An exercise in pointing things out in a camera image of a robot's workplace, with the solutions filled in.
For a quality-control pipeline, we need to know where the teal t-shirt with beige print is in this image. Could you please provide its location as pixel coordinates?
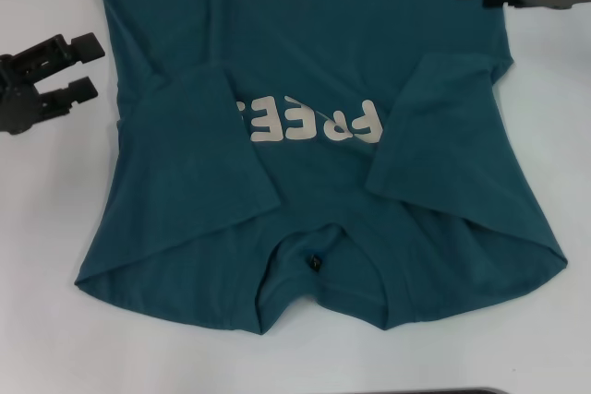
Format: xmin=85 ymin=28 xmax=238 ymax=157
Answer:
xmin=73 ymin=0 xmax=569 ymax=338

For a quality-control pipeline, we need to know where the black flat panel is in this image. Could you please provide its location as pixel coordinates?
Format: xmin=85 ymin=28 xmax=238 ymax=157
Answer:
xmin=318 ymin=387 xmax=512 ymax=394

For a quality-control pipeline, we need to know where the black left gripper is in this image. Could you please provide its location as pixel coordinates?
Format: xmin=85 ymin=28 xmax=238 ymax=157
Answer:
xmin=0 ymin=32 xmax=105 ymax=136

